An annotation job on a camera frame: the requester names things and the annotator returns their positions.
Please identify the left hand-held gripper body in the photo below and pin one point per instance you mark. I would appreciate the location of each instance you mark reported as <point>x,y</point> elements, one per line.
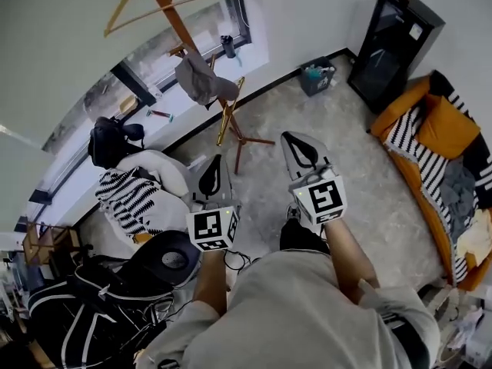
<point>211,225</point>

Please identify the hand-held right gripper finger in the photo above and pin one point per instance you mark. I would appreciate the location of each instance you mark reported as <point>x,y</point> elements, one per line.
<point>321,152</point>
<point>291,163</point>

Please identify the black framed window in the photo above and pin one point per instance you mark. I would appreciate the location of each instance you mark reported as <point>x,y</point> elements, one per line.
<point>153,52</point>

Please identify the cream crumpled cloth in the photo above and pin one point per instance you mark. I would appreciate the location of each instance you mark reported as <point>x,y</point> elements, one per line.
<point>476,237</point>

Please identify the green and red pen set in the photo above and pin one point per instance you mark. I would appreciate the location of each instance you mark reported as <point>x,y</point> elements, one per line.
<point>159,115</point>

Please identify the white beanbag chair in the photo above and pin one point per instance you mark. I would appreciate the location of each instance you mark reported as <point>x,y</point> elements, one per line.
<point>169,171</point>

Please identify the black glass-door cabinet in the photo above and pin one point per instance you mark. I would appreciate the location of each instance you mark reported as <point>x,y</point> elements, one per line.
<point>384,60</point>

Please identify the person's right forearm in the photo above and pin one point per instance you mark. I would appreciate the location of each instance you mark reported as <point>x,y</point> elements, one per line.
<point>346,260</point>

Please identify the brown wooden coat rack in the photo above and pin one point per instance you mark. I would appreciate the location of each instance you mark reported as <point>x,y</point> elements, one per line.
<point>177,23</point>

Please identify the small wooden tray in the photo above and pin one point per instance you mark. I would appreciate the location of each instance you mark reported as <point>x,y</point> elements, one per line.
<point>128,105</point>

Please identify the wooden shelf unit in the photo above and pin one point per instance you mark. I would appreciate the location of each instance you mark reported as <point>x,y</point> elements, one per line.
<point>38,244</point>

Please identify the black bag with white stripes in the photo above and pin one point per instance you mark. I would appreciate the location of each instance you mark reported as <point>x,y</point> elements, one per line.
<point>96,321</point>

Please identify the pale green roller blind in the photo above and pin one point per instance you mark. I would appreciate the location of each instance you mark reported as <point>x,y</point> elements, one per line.
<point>19,175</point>
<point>57,52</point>

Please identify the black and white striped blanket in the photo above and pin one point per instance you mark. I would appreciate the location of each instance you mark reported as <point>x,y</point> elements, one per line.
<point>434,163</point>

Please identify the person's black trouser leg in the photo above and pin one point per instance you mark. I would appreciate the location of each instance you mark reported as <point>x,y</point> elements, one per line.
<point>303,238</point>

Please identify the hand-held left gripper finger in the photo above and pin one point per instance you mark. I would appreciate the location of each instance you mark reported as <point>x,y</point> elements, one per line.
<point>226,190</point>
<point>194,190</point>

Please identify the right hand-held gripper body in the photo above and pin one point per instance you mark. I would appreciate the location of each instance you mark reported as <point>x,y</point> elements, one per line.
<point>323,200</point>

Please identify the orange cushion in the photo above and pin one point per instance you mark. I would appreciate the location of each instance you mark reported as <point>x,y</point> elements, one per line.
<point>447,129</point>

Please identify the black round padded seat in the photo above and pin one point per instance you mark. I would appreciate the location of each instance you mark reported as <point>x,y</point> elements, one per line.
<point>153,252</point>

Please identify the dark waste bin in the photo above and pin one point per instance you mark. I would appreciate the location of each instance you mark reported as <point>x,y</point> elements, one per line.
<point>315,83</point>

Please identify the pale wooden clothes hanger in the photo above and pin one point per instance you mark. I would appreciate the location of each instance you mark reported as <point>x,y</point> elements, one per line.
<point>122,2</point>

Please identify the person's grey shirt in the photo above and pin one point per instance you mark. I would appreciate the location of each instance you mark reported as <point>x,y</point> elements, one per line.
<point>292,313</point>

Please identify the black backpack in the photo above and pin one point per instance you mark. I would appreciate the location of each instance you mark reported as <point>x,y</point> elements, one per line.
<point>105,144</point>

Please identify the person's left forearm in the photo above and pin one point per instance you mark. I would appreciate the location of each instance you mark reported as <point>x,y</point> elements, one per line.
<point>209,283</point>

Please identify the striped black white cloth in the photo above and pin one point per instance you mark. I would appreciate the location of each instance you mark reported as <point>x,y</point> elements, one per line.
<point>127,202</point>

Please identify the person's grey sneaker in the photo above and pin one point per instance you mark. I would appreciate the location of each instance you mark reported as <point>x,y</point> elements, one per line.
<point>294,213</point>

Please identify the grey crumpled cloth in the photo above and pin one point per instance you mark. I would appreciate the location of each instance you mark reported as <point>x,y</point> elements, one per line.
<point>457,194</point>

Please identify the dark water bottle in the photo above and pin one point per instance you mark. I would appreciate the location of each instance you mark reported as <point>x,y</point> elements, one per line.
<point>228,48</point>

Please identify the grey cap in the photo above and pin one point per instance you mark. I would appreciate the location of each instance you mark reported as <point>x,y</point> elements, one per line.
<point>200,79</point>

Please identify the white windowsill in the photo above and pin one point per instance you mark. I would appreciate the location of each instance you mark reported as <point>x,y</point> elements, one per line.
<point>180,110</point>

